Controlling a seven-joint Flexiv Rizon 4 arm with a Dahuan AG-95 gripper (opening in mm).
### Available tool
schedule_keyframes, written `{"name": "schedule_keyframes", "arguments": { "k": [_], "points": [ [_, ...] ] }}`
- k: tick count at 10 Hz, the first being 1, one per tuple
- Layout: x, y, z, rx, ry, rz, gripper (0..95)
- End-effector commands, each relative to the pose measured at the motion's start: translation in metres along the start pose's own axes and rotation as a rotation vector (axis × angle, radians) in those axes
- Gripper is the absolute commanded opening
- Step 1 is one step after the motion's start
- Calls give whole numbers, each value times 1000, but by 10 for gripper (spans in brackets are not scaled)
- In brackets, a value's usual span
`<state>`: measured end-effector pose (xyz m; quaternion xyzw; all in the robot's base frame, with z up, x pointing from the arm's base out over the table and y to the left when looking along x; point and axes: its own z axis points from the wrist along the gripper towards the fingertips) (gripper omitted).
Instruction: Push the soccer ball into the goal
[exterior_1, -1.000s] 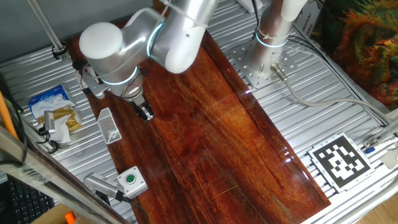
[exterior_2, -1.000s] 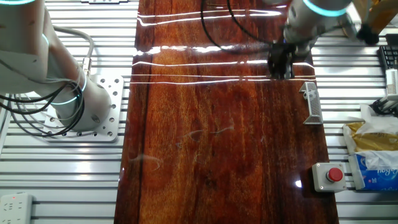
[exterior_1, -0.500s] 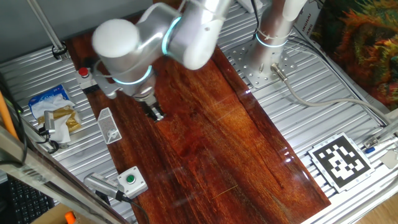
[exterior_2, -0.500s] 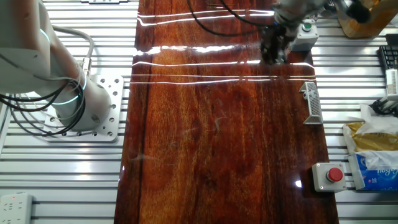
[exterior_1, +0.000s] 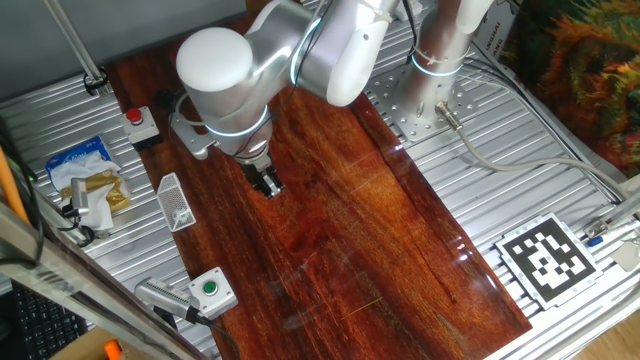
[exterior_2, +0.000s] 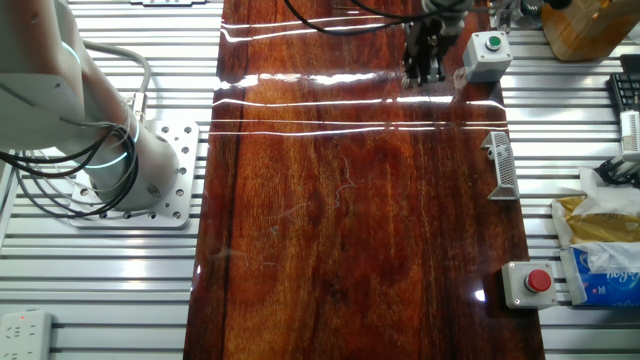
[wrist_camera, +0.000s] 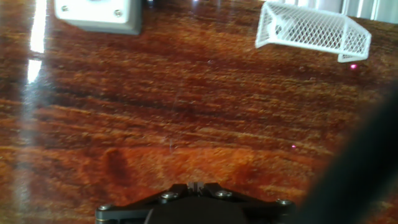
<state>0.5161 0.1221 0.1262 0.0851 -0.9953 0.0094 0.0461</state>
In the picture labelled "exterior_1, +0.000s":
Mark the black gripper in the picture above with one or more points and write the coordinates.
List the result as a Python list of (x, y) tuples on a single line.
[(257, 172)]

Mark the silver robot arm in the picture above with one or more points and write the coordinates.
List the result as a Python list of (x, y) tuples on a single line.
[(225, 75)]

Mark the glossy brown wooden board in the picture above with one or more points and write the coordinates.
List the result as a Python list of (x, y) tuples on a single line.
[(350, 250)]

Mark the grey box green button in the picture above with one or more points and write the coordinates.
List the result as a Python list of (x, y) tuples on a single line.
[(212, 296)]

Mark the grey box red button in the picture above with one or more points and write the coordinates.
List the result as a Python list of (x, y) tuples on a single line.
[(141, 131)]

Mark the gold plastic wrapper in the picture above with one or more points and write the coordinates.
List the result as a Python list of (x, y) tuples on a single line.
[(107, 187)]

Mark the blue tissue pack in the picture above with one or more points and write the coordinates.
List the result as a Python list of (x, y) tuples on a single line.
[(75, 154)]

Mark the small orange cap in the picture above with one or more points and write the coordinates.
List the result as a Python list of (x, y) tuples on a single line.
[(113, 350)]

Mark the grey metal pole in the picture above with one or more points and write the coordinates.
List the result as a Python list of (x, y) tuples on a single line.
[(75, 45)]

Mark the brown cardboard box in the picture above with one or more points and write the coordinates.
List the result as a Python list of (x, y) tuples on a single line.
[(85, 350)]

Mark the black keyboard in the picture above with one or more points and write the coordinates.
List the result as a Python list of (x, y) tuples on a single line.
[(45, 325)]

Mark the white printed carton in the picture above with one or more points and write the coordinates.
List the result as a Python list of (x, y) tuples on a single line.
[(492, 35)]

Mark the black-white marker board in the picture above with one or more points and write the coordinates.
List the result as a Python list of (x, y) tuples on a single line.
[(548, 261)]

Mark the small blue clip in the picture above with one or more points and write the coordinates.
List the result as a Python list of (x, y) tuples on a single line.
[(595, 241)]

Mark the colourful patterned cloth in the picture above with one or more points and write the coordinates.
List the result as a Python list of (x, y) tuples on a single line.
[(585, 70)]

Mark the aluminium profile bar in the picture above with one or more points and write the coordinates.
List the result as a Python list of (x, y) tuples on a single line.
[(625, 210)]

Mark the small white plate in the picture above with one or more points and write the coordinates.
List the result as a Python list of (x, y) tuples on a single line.
[(627, 256)]

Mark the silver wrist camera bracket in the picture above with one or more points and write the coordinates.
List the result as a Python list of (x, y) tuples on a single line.
[(192, 137)]

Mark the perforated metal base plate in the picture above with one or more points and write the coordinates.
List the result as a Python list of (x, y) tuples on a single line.
[(395, 105)]

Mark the metal frame beam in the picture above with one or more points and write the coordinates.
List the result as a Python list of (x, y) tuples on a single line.
[(75, 285)]

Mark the small metal bracket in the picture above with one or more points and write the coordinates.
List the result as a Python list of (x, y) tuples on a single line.
[(596, 229)]

